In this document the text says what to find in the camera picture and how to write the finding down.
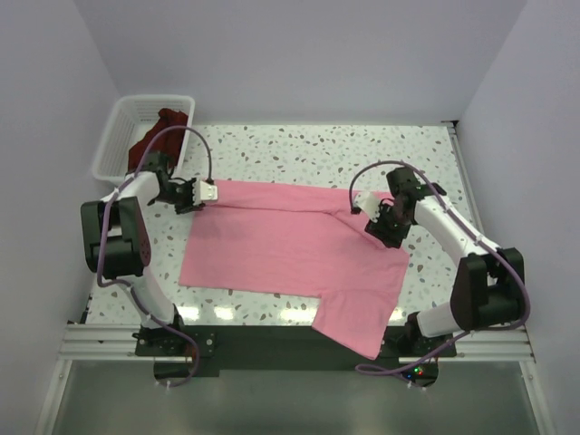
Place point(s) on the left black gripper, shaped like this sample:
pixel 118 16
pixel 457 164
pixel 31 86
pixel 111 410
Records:
pixel 189 205

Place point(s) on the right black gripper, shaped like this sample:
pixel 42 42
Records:
pixel 391 239

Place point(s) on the pink t-shirt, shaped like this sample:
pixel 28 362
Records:
pixel 302 241

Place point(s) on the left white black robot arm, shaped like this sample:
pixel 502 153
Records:
pixel 118 250

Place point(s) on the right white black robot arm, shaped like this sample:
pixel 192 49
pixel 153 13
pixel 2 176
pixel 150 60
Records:
pixel 488 291

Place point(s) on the white plastic laundry basket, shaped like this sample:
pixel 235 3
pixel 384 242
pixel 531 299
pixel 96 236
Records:
pixel 131 118

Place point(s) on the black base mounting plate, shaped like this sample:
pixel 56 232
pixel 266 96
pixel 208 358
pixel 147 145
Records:
pixel 206 351

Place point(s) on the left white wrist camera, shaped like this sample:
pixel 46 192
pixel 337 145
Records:
pixel 204 192

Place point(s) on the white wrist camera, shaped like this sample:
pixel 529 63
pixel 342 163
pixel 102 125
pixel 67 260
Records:
pixel 369 203
pixel 204 192

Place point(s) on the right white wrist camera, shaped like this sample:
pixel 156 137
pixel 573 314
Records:
pixel 369 203

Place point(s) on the aluminium right side rail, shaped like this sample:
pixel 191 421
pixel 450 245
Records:
pixel 451 127

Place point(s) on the aluminium rail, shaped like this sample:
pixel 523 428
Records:
pixel 114 342
pixel 451 127

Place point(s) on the aluminium front rail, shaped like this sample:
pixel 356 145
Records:
pixel 114 342

